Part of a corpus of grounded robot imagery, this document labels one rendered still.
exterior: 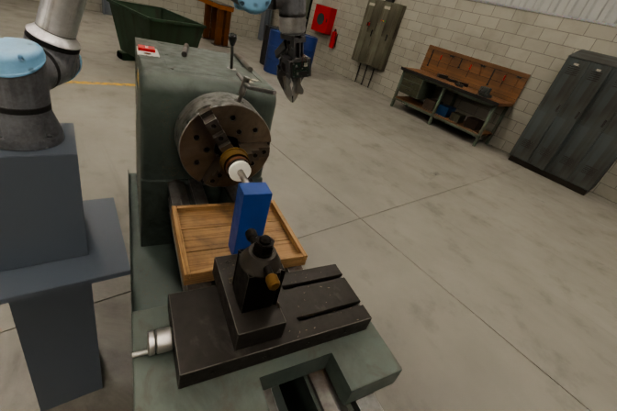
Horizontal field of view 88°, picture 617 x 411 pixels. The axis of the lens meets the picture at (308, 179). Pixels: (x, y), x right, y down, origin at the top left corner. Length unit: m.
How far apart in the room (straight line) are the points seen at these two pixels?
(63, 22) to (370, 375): 1.10
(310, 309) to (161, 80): 0.85
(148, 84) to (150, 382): 0.84
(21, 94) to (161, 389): 0.71
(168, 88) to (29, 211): 0.52
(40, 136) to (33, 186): 0.13
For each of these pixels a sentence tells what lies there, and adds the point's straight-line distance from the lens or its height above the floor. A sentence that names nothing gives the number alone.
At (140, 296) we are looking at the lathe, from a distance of 1.35.
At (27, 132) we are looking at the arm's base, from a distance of 1.02.
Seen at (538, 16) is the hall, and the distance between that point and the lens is 7.56.
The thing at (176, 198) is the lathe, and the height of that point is 0.86.
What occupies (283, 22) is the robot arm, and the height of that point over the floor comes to 1.51.
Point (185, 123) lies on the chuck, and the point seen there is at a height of 1.16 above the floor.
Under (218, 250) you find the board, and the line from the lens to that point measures 1.00.
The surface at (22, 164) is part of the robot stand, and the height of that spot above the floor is 1.08.
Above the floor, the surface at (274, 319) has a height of 1.02.
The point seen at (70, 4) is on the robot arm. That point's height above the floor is 1.43.
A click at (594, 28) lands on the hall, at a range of 7.31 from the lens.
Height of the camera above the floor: 1.57
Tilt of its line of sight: 28 degrees down
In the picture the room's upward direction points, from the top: 16 degrees clockwise
